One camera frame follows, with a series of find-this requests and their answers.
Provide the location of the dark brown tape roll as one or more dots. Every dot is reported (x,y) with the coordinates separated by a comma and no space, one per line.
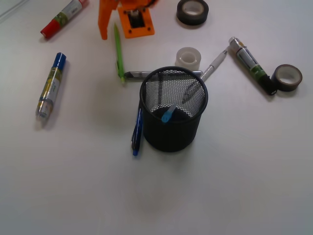
(287,78)

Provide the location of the green pen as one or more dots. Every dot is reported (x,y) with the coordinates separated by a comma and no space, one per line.
(119,62)

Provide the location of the black mesh pen holder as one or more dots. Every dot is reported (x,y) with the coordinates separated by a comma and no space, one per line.
(172,101)

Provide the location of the red whiteboard marker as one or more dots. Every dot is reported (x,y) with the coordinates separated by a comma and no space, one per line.
(63,17)

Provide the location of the blue whiteboard marker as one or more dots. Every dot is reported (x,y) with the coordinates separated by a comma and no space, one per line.
(48,96)

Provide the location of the white dotted pen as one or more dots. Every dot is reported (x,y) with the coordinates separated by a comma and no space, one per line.
(214,65)

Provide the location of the black electrical tape roll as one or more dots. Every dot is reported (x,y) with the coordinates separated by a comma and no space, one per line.
(192,12)

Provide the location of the dark blue clip pen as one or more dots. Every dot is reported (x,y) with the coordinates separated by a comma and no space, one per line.
(136,137)

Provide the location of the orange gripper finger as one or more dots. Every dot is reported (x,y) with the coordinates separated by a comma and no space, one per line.
(105,9)

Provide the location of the black whiteboard marker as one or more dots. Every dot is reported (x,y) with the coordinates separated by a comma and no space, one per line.
(254,68)

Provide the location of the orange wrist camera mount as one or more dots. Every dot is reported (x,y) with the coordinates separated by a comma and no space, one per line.
(136,23)

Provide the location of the clear tape roll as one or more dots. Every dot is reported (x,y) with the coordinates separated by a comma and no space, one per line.
(188,58)

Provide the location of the light blue pen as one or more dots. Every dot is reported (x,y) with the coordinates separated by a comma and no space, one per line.
(168,114)

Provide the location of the silver metallic pen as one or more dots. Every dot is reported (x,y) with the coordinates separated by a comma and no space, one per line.
(141,75)

